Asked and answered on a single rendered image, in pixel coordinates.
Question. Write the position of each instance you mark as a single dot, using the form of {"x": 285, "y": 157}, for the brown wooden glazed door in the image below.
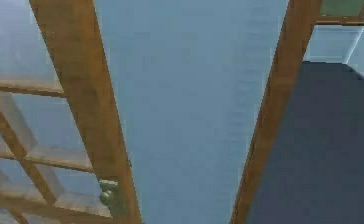
{"x": 83, "y": 83}

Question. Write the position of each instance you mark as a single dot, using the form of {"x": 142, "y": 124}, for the brown framed window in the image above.
{"x": 343, "y": 11}

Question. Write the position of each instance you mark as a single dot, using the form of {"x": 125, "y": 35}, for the brown wooden door frame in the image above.
{"x": 276, "y": 110}

